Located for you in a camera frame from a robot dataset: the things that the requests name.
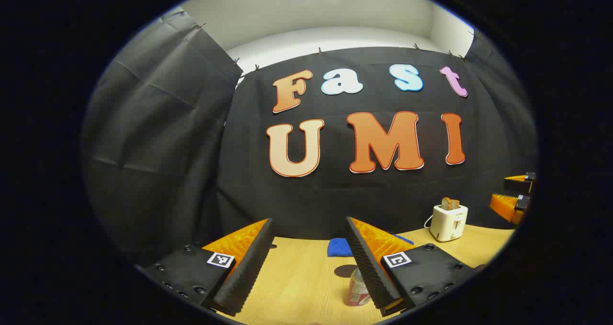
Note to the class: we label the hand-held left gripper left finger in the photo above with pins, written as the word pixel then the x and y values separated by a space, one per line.
pixel 249 272

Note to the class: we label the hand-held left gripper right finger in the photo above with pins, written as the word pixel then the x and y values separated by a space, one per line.
pixel 368 267

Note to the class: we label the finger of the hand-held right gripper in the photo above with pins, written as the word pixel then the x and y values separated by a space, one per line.
pixel 519 182
pixel 507 206

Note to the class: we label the dark round coaster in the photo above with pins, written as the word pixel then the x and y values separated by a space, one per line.
pixel 345 270

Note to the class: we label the silver water bottle red label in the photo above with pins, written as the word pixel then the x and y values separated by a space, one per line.
pixel 354 289

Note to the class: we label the blue towel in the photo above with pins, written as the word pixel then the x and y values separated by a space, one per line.
pixel 339 247

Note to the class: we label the toast slices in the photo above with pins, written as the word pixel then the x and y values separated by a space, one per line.
pixel 450 203

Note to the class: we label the cream toaster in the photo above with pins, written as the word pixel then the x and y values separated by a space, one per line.
pixel 448 223

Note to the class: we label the black backdrop cloth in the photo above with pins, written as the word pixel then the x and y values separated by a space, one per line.
pixel 335 196

